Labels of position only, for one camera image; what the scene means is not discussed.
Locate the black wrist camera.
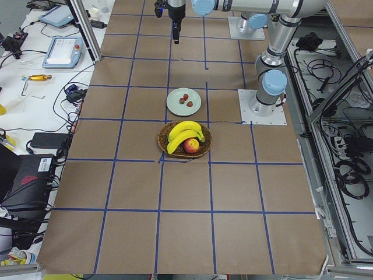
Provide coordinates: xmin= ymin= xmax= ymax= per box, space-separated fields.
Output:
xmin=154 ymin=0 xmax=167 ymax=18

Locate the black computer case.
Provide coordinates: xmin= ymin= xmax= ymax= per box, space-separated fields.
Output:
xmin=1 ymin=154 xmax=57 ymax=232

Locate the near teach pendant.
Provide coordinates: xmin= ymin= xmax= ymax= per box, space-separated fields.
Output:
xmin=42 ymin=37 xmax=84 ymax=69

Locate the teach pendant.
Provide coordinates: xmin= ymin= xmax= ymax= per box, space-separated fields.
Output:
xmin=39 ymin=5 xmax=74 ymax=27
xmin=42 ymin=37 xmax=84 ymax=69

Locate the yellow banana bunch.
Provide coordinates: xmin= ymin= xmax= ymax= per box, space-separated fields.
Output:
xmin=167 ymin=121 xmax=205 ymax=155

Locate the woven wicker basket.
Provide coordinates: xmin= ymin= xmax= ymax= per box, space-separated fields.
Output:
xmin=157 ymin=121 xmax=212 ymax=159

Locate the far teach pendant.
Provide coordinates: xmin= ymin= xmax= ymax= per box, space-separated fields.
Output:
xmin=39 ymin=5 xmax=74 ymax=27

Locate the black power brick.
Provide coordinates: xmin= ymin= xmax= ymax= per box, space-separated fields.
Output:
xmin=30 ymin=132 xmax=68 ymax=149

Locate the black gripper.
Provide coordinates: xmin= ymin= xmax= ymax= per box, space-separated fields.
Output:
xmin=167 ymin=0 xmax=186 ymax=44

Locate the red yellow apple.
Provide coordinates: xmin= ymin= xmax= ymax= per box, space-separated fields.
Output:
xmin=183 ymin=138 xmax=200 ymax=154

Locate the pale green plate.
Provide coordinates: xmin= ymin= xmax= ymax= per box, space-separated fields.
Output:
xmin=166 ymin=87 xmax=202 ymax=117

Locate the gold metal tool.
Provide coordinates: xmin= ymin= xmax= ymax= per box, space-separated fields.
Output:
xmin=27 ymin=74 xmax=52 ymax=82

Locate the white paper cup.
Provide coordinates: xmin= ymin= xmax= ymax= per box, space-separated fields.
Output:
xmin=88 ymin=7 xmax=101 ymax=21

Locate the aluminium frame post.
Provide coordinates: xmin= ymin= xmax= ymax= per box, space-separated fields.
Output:
xmin=65 ymin=0 xmax=102 ymax=62

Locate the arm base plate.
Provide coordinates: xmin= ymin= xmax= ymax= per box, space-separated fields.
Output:
xmin=238 ymin=89 xmax=287 ymax=125
xmin=228 ymin=16 xmax=265 ymax=41

